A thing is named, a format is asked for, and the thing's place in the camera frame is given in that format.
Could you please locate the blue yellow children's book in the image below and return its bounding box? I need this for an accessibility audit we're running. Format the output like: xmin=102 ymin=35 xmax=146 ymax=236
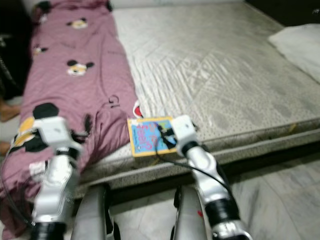
xmin=126 ymin=116 xmax=181 ymax=158

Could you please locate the pink cartoon mouse blanket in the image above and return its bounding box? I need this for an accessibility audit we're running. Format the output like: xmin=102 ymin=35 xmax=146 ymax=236
xmin=0 ymin=0 xmax=143 ymax=240

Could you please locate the white pillow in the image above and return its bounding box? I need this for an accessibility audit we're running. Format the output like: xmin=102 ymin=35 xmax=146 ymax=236
xmin=267 ymin=23 xmax=320 ymax=85

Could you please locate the grey quilted mattress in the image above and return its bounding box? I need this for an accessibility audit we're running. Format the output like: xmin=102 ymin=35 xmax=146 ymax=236
xmin=80 ymin=0 xmax=320 ymax=191

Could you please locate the grey right robot leg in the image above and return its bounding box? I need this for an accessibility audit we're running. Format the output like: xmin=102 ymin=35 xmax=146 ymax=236
xmin=170 ymin=185 xmax=211 ymax=240

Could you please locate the grey robot leg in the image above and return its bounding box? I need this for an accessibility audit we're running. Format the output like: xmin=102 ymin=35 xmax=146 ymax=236
xmin=70 ymin=182 xmax=118 ymax=240
xmin=170 ymin=185 xmax=211 ymax=240

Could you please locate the grey left robot leg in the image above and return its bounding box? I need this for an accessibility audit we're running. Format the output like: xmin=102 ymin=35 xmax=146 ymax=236
xmin=70 ymin=182 xmax=118 ymax=240

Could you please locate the black patterned bag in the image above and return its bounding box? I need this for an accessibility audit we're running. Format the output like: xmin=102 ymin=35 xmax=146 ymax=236
xmin=0 ymin=32 xmax=26 ymax=98

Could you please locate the dark wooden cabinet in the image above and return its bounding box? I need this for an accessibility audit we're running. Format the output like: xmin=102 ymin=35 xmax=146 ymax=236
xmin=245 ymin=0 xmax=320 ymax=27

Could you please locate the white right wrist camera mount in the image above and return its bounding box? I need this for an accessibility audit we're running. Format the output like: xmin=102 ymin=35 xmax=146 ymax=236
xmin=171 ymin=115 xmax=198 ymax=148

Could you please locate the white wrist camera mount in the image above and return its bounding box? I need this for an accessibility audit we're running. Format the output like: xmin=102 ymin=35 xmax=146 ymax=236
xmin=34 ymin=116 xmax=81 ymax=156
xmin=171 ymin=115 xmax=198 ymax=148

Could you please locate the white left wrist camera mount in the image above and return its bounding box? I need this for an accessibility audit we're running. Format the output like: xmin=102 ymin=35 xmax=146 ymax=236
xmin=34 ymin=116 xmax=81 ymax=156

